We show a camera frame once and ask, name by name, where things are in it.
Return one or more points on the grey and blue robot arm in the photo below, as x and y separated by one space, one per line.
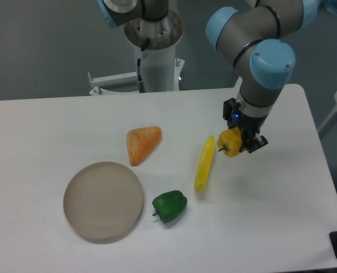
250 41

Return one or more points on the orange triangular bread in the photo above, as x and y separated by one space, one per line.
141 142

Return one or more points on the yellow bell pepper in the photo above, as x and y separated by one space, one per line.
230 142

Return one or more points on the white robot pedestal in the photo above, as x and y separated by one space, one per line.
157 68

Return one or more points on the yellow corn cob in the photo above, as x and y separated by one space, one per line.
205 163

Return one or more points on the beige round plate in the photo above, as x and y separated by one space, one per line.
103 201

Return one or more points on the green bell pepper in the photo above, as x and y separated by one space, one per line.
169 205

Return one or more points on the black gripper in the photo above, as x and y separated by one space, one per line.
248 125

